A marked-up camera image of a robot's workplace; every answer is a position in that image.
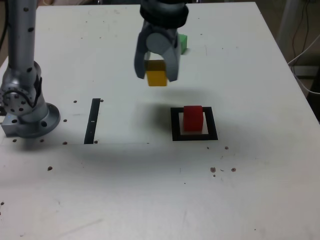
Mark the white metal frame leg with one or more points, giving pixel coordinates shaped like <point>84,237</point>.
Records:
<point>287,20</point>

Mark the yellow cube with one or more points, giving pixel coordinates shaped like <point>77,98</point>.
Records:
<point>156,78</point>

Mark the red cube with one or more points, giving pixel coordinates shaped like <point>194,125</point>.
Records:
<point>193,120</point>

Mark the green cube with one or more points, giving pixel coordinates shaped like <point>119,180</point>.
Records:
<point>183,43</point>

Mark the black tape square outline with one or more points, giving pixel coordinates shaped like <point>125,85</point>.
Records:
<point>175,125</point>

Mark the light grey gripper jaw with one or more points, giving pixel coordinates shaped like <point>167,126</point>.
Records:
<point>160,43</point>

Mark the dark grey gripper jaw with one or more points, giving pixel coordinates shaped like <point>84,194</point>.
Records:
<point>139,57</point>

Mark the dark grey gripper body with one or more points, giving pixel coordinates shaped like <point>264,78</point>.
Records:
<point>167,31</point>

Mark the black tape strip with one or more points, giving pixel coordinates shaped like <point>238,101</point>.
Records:
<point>91,125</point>

